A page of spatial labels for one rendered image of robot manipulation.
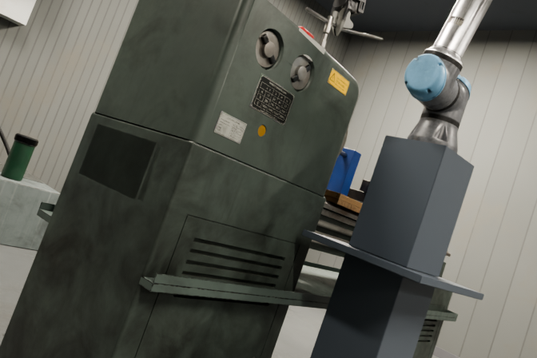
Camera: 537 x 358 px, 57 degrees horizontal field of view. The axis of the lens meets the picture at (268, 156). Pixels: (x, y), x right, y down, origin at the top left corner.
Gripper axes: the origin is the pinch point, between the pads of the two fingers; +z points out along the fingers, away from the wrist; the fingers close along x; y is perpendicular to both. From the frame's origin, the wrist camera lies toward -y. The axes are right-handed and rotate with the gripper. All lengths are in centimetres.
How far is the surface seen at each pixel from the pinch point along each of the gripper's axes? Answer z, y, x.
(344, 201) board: 55, 25, 5
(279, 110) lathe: 37, -27, -22
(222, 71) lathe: 34, -49, -29
